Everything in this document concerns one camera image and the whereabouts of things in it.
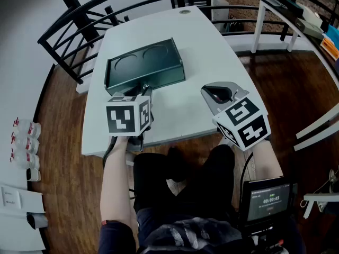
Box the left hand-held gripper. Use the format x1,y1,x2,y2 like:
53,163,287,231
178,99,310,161
105,83,154,152

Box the dark green metal box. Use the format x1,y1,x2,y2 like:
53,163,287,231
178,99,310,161
104,38,187,96

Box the white wall switch panel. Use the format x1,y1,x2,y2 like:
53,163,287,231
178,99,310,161
1,186,22,210

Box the dark green book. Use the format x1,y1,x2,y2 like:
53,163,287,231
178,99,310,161
279,0,305,11

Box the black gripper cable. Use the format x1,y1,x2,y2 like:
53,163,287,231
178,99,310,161
239,151,254,193
102,135,118,170

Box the orange book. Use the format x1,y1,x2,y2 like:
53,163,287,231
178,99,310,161
319,38,339,60

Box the white cable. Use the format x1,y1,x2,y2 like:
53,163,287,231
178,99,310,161
300,177,335,208

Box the white stool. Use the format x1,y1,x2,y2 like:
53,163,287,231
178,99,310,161
302,193,339,220

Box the white chair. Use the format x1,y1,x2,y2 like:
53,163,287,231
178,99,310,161
293,106,339,152

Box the person's dark printed shirt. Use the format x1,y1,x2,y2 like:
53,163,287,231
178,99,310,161
97,207,307,254

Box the small white device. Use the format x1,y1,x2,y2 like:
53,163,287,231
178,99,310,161
25,168,41,182

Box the person's black trousered legs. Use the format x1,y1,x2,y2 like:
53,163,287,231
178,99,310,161
133,144,237,222

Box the white side table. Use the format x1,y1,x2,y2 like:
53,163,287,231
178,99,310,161
250,0,339,82

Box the olive flat box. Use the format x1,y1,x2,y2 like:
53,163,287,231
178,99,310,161
295,17,324,36

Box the white block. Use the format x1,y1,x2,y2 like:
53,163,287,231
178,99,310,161
211,0,231,23

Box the black metal railing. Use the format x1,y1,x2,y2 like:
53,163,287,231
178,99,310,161
37,0,339,86

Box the blue cloth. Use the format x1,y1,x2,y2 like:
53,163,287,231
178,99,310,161
326,24,339,45

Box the clear water bottle red label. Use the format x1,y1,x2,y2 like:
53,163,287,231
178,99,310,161
10,132,40,153
10,149,40,169
12,117,42,139

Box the person's left forearm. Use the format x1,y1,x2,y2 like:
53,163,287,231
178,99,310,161
100,135,139,228

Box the person's right forearm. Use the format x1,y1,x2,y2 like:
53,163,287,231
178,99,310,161
251,138,284,182

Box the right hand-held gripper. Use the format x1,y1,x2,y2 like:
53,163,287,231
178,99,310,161
212,96,272,152

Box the grey sneaker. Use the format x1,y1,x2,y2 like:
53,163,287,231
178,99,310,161
328,168,339,193

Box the black monitor with timer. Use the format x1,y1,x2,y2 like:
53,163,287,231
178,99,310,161
241,177,292,223

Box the white cabinet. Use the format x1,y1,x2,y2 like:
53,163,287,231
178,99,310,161
0,182,49,251

